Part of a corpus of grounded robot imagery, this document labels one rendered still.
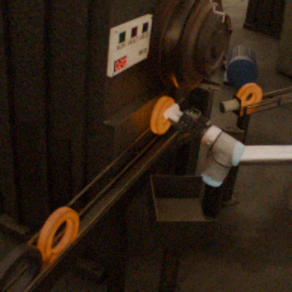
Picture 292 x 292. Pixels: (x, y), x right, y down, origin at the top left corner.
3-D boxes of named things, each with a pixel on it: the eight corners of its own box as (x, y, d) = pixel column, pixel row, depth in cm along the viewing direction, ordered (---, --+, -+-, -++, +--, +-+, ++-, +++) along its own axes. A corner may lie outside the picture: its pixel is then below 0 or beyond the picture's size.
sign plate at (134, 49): (106, 75, 161) (110, 28, 153) (143, 55, 182) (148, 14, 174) (112, 77, 160) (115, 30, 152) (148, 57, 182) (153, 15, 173)
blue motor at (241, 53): (222, 90, 419) (227, 55, 403) (223, 68, 469) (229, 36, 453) (255, 96, 418) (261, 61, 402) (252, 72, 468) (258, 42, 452)
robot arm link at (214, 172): (219, 177, 196) (233, 155, 191) (219, 192, 186) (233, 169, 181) (200, 169, 195) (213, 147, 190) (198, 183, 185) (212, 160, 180)
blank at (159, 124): (150, 108, 181) (157, 110, 180) (168, 89, 192) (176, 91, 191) (150, 138, 190) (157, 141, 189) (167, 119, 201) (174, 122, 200)
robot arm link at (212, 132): (215, 143, 190) (206, 153, 182) (205, 136, 191) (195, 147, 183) (224, 127, 185) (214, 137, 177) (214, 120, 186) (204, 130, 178)
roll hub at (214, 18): (190, 81, 186) (199, 17, 173) (217, 62, 209) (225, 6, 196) (202, 86, 184) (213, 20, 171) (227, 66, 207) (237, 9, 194)
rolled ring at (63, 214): (73, 252, 150) (65, 249, 151) (84, 205, 147) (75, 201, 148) (39, 271, 132) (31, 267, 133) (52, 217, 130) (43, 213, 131)
